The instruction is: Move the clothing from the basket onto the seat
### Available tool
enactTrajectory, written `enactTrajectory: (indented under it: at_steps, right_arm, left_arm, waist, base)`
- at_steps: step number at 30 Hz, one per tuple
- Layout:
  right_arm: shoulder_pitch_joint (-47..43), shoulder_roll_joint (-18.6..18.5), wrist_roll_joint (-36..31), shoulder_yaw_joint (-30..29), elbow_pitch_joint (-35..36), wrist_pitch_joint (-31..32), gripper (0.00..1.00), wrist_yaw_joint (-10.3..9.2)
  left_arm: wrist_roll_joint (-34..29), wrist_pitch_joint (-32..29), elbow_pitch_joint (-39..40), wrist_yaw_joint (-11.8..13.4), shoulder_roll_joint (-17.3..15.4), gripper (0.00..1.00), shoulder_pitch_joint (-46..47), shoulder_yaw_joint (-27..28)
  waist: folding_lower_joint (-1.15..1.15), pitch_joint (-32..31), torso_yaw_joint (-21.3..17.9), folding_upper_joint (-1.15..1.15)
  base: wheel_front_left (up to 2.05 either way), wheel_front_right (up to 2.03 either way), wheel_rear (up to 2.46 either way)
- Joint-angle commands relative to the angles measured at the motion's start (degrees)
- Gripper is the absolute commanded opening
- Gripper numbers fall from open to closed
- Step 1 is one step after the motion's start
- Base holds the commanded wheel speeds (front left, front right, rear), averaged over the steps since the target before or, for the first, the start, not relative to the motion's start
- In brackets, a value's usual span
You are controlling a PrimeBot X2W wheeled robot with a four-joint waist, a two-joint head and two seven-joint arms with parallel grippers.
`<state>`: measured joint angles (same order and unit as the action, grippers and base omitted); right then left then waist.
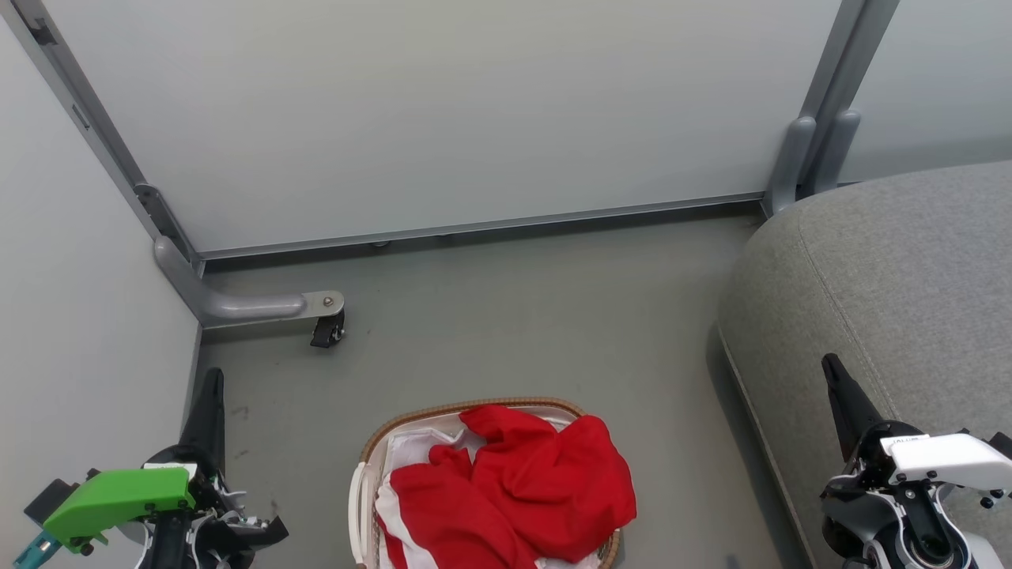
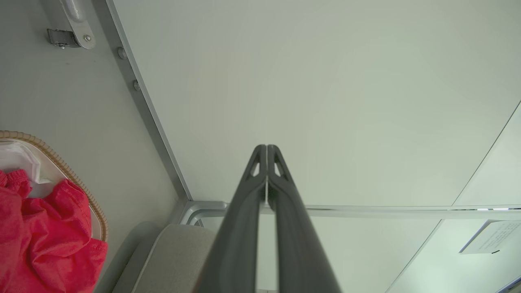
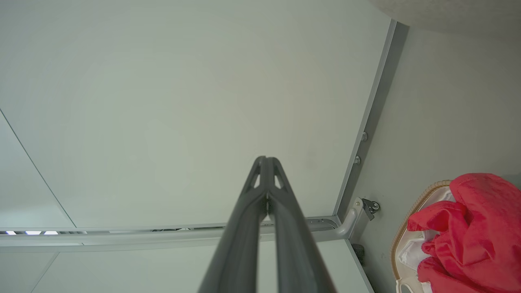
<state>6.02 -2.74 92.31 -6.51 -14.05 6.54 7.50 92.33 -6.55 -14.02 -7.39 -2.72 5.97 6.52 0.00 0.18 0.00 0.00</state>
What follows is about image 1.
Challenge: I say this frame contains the grey fabric sofa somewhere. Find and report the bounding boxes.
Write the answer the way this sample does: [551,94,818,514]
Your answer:
[716,160,1012,569]

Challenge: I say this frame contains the red cloth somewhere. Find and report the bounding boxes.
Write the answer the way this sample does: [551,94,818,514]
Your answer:
[376,405,638,569]

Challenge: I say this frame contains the black cable with teal plug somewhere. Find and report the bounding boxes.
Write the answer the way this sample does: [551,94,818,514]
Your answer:
[11,529,61,569]

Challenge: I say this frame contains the black caster wheel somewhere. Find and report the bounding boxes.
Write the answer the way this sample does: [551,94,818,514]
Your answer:
[309,312,347,349]

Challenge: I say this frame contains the grey partition frame post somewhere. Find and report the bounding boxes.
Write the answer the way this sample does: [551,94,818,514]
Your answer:
[799,0,902,190]
[0,0,203,273]

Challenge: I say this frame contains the wicker-rimmed laundry basket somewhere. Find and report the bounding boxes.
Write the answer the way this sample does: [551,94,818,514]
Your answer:
[348,397,622,569]

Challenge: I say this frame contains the grey partition bottom rail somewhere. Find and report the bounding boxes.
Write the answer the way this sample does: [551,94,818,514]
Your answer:
[198,192,766,262]

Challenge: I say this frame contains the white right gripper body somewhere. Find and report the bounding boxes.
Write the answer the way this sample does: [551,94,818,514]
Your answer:
[821,421,1012,559]

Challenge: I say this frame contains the grey partition foot bar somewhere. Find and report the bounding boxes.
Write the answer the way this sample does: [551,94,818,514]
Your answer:
[153,236,346,330]

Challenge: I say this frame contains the white basket handle strap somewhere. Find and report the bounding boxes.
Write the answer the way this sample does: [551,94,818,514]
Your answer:
[348,462,382,567]

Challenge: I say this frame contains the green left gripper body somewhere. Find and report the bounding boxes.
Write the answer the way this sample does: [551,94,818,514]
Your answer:
[43,445,290,556]

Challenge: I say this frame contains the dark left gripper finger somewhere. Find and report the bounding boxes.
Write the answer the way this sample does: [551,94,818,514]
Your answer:
[180,367,228,475]

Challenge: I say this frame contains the grey upright partition foot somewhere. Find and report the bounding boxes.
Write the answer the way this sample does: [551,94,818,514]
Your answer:
[762,116,818,218]
[810,109,862,195]

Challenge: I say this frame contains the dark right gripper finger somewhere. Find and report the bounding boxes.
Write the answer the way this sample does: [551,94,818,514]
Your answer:
[821,353,885,464]

